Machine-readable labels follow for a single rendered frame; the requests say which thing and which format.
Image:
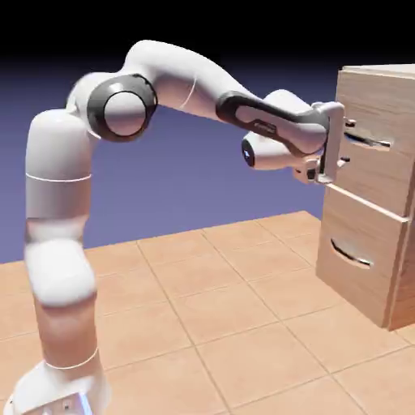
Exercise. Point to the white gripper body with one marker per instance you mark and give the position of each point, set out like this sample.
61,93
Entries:
336,136

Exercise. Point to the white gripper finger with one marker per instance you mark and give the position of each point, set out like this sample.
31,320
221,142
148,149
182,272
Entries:
344,160
350,123

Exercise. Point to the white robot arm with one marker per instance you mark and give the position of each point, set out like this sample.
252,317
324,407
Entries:
58,155

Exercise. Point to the light wood drawer front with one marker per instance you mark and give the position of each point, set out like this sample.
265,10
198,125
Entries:
356,291
373,107

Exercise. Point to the light wood cabinet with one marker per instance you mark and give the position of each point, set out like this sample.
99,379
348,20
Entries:
402,259

